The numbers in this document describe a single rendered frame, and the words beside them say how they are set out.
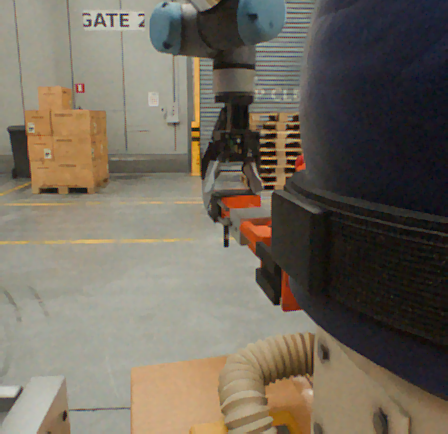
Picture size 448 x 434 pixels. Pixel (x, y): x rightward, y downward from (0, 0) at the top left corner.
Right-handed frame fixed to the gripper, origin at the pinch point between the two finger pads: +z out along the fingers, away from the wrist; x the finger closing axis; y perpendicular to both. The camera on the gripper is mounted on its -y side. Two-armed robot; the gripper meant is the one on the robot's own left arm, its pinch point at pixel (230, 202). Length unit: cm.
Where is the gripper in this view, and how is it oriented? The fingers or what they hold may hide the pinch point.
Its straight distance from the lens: 80.3
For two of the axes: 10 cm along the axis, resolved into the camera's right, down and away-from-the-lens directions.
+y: 2.1, 1.9, -9.6
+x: 9.8, -0.4, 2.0
